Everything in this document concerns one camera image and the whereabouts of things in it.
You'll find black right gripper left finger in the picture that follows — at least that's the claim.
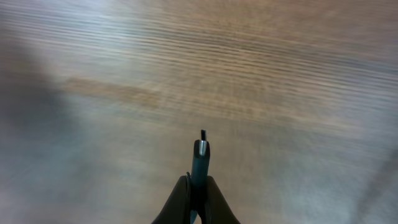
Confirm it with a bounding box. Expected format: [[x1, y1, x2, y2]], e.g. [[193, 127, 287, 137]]
[[152, 174, 191, 224]]

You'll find black USB charging cable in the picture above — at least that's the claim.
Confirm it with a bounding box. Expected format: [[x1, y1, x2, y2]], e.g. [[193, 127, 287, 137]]
[[189, 129, 211, 224]]

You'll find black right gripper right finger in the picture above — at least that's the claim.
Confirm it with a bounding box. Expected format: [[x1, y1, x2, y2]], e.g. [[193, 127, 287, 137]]
[[198, 176, 240, 224]]

